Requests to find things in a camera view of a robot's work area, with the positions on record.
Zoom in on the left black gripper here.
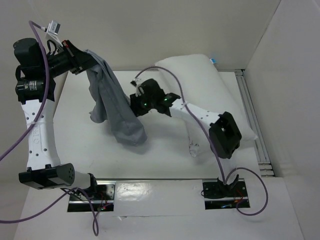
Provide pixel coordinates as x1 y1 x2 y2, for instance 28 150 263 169
40 39 101 79

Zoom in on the grey pillowcase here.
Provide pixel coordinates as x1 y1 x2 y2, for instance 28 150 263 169
85 49 148 147

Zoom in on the white pillow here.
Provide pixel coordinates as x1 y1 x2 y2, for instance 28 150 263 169
155 54 257 160

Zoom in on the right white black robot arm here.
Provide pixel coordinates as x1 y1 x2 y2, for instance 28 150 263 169
130 78 242 196

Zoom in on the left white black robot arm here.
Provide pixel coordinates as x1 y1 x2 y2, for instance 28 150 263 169
13 38 99 200

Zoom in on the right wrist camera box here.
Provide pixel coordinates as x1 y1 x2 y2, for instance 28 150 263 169
130 77 143 88

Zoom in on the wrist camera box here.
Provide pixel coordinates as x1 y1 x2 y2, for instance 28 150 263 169
46 20 61 35
130 77 143 88

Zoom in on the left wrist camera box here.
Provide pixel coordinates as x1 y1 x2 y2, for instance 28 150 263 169
46 20 61 35

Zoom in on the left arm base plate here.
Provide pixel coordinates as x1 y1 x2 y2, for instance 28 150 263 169
67 179 116 213

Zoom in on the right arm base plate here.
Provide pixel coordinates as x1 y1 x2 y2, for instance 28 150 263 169
200 179 251 210

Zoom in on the aluminium rail frame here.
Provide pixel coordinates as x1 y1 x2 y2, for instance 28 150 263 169
235 69 276 178

